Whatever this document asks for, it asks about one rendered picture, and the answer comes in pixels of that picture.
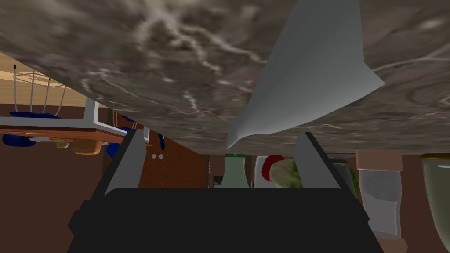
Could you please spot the glass jar brown lid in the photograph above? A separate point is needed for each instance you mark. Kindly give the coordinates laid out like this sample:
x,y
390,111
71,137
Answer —
x,y
381,196

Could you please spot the olive glass jar gold rim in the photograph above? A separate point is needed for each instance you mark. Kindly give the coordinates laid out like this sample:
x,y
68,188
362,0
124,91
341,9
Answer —
x,y
439,196

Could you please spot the brown bread loaf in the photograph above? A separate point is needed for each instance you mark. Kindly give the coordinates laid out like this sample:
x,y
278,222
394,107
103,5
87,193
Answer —
x,y
87,146

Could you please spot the red round fruit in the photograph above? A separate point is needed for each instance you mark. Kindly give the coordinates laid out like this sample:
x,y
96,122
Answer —
x,y
272,163

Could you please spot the blue bowl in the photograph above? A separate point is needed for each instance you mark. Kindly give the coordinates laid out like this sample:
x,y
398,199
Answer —
x,y
15,140

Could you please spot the pale green bottle green cap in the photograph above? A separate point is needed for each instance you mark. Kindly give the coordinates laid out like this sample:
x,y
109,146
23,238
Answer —
x,y
234,174

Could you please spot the green lettuce head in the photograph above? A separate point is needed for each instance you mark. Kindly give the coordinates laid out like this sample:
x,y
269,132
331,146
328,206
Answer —
x,y
286,174

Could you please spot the brown cupboard round knobs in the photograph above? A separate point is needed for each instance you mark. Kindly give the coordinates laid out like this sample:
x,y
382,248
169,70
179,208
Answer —
x,y
175,168

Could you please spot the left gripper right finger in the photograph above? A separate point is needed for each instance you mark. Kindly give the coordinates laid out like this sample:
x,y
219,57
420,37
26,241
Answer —
x,y
313,168

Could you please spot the white square container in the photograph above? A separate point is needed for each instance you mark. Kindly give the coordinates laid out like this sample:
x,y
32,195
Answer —
x,y
258,172

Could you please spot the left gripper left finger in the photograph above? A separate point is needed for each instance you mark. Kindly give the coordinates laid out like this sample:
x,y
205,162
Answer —
x,y
128,165

